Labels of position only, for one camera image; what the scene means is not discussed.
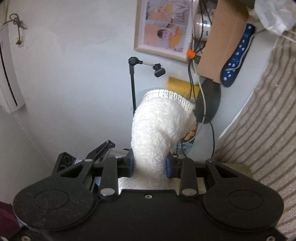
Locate stainless steel thermos container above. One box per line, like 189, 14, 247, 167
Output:
92, 146, 253, 195

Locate white towel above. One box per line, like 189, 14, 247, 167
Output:
130, 88, 198, 189

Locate snack packet dark blue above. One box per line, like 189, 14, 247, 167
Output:
176, 124, 199, 156

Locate yellow cylindrical canister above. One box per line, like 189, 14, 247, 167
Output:
166, 76, 200, 98

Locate striped beige table towel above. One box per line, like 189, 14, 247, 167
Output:
215, 29, 295, 238

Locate blue dotted power strip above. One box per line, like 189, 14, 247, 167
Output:
220, 23, 256, 87

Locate orange cap green bottle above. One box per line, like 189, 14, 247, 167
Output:
186, 49, 201, 64

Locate framed baby photo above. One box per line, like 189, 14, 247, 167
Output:
133, 1, 200, 62

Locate long cardboard box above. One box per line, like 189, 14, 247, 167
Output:
197, 0, 249, 84

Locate crumpled tissue near charger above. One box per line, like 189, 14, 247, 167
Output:
254, 0, 295, 36

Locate white wall air conditioner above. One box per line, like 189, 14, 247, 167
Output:
0, 24, 25, 114

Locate keys hanging on wall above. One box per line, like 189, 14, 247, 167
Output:
3, 13, 27, 46

